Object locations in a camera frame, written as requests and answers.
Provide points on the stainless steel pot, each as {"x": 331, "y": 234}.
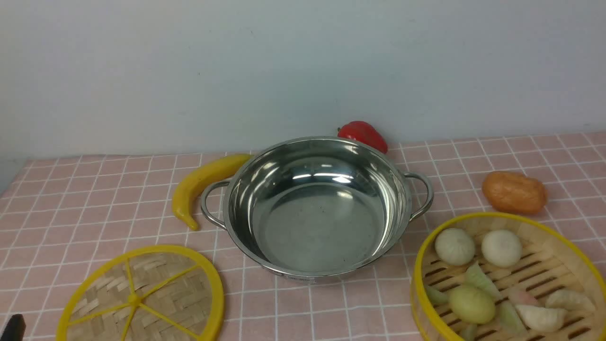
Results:
{"x": 317, "y": 209}

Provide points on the green toy dumpling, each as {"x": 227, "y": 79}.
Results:
{"x": 468, "y": 333}
{"x": 435, "y": 296}
{"x": 475, "y": 276}
{"x": 510, "y": 321}

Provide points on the white toy bun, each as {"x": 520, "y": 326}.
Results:
{"x": 502, "y": 248}

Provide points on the yellow toy banana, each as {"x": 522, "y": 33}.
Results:
{"x": 192, "y": 186}

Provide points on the green toy dumpling left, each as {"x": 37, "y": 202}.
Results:
{"x": 435, "y": 296}

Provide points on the orange toy bread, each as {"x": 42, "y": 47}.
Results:
{"x": 514, "y": 193}

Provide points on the yellow-green toy bun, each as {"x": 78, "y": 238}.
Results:
{"x": 471, "y": 304}

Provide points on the white toy dumpling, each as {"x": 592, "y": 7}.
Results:
{"x": 539, "y": 319}

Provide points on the cream toy dumpling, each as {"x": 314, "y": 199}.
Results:
{"x": 570, "y": 300}

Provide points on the green toy dumpling bottom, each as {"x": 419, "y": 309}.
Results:
{"x": 468, "y": 333}

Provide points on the pink toy dumpling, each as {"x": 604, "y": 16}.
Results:
{"x": 519, "y": 296}

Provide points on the yellow woven steamer lid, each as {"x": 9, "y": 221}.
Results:
{"x": 154, "y": 293}

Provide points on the red toy bell pepper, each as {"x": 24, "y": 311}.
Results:
{"x": 365, "y": 133}

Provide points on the yellow bamboo steamer basket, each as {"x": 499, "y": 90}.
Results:
{"x": 549, "y": 263}

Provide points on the pale green toy bun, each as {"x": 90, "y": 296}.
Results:
{"x": 455, "y": 247}

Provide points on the green toy dumpling lower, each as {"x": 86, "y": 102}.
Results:
{"x": 510, "y": 321}

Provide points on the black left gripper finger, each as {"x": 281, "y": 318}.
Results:
{"x": 14, "y": 329}

